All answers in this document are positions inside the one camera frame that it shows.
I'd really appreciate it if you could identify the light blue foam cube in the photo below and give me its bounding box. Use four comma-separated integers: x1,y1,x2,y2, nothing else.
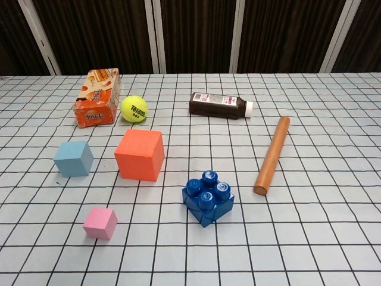
53,141,95,178

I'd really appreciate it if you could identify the small pink foam cube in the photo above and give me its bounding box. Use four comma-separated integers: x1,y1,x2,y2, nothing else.
82,207,118,240

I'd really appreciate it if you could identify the brown bottle white cap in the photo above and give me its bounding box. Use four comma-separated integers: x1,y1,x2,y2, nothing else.
188,91,254,120

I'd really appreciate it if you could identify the yellow tennis ball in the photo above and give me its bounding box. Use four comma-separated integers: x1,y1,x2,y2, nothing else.
120,95,149,123

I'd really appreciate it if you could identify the white partition frame post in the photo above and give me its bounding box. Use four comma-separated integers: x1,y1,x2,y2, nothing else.
230,0,246,74
21,0,63,75
320,0,363,74
144,0,167,74

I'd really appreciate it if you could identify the white black checkered tablecloth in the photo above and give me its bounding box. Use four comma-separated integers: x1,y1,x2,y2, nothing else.
0,71,381,286

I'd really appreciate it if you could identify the dark blue studded brick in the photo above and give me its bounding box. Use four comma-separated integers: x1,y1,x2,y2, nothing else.
182,170,235,229

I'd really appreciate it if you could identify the wooden cylinder rod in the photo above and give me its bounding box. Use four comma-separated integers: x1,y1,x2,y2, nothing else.
253,116,291,197

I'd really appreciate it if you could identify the large orange foam cube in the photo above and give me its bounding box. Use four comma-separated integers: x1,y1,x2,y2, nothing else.
114,128,165,182

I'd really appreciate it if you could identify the orange snack box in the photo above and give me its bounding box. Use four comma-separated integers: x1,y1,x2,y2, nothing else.
73,68,122,129

